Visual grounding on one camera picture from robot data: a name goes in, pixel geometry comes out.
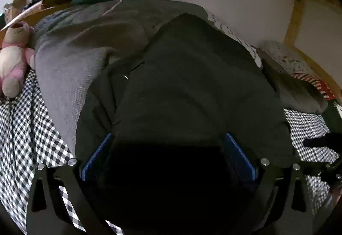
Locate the large black jacket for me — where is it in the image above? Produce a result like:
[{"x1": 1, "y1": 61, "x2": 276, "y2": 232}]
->
[{"x1": 75, "y1": 14, "x2": 296, "y2": 234}]

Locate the olive grey blanket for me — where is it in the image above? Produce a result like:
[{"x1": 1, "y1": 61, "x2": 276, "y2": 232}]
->
[{"x1": 261, "y1": 58, "x2": 328, "y2": 115}]

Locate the pink plush bear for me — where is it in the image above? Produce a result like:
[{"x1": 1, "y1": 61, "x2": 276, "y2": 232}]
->
[{"x1": 1, "y1": 21, "x2": 35, "y2": 98}]

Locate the white dotted pillow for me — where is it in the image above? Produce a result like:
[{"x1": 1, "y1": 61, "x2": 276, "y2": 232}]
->
[{"x1": 260, "y1": 41, "x2": 314, "y2": 75}]

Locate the grey quilt striped lining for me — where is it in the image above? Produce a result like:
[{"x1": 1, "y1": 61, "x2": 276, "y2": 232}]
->
[{"x1": 33, "y1": 0, "x2": 263, "y2": 150}]

